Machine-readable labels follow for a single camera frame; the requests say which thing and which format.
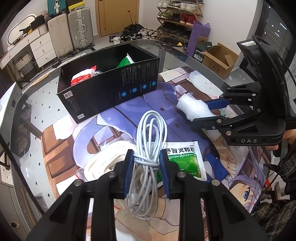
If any wooden shoe rack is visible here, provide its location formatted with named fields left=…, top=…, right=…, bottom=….
left=157, top=1, right=205, bottom=43

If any stack of shoe boxes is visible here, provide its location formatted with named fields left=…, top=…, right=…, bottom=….
left=66, top=0, right=85, bottom=12

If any silver aluminium suitcase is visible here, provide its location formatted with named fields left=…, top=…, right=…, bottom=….
left=67, top=8, right=94, bottom=52

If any black cardboard storage box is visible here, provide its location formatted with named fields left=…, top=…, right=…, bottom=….
left=57, top=43, right=160, bottom=123

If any bagged cream rope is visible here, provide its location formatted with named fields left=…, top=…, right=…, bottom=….
left=79, top=141, right=137, bottom=182

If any wooden door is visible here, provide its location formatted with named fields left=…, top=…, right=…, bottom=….
left=94, top=0, right=139, bottom=37

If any white charging cable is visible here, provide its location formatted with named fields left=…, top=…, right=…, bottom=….
left=124, top=110, right=168, bottom=220

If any red balloon packet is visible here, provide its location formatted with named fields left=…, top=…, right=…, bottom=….
left=70, top=66, right=96, bottom=86

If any beige suitcase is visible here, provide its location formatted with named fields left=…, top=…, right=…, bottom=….
left=48, top=14, right=74, bottom=58

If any teal suitcase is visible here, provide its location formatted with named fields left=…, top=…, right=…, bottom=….
left=47, top=0, right=68, bottom=16

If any oval white mirror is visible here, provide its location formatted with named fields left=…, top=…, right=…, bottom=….
left=6, top=14, right=37, bottom=45

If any pile of shoes on floor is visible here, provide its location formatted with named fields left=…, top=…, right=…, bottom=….
left=109, top=24, right=159, bottom=44

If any white bubble wrap piece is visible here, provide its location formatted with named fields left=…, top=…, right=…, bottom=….
left=176, top=93, right=216, bottom=121

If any person's right hand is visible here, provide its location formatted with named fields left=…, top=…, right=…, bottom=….
left=266, top=129, right=296, bottom=151

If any anime print desk mat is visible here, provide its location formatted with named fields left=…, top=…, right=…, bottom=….
left=40, top=66, right=273, bottom=241

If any grey white coffee table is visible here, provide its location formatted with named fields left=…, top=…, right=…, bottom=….
left=0, top=83, right=22, bottom=143

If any purple yoga mat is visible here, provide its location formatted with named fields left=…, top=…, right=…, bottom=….
left=186, top=21, right=211, bottom=57

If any white drawer desk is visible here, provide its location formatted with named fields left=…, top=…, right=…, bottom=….
left=1, top=24, right=57, bottom=69

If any small green medicine sachet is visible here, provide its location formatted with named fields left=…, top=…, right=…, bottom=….
left=162, top=141, right=207, bottom=181

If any grey side cabinet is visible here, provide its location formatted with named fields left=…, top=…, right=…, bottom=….
left=1, top=182, right=41, bottom=240

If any open cardboard box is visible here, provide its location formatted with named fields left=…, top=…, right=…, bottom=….
left=202, top=43, right=238, bottom=79

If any large green medicine bag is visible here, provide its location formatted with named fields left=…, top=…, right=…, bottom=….
left=117, top=54, right=134, bottom=68

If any woven laundry basket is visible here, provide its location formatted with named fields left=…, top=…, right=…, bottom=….
left=15, top=53, right=37, bottom=82

